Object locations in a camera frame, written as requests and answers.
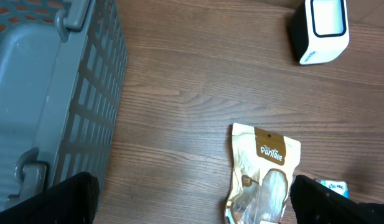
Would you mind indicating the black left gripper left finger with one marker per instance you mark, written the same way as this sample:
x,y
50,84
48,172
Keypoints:
x,y
74,200

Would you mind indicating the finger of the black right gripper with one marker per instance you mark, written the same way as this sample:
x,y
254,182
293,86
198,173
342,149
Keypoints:
x,y
375,208

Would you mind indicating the brown cookie pouch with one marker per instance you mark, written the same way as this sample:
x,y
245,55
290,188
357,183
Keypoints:
x,y
262,174

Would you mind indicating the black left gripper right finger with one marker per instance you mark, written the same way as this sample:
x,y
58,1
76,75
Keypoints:
x,y
314,203

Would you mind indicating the green Kleenex tissue pack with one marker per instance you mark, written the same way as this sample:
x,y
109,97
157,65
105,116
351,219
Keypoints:
x,y
336,185

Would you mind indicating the white barcode scanner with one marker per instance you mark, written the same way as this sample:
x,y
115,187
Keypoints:
x,y
319,31

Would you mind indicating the grey plastic mesh basket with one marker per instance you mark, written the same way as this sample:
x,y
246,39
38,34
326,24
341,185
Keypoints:
x,y
62,66

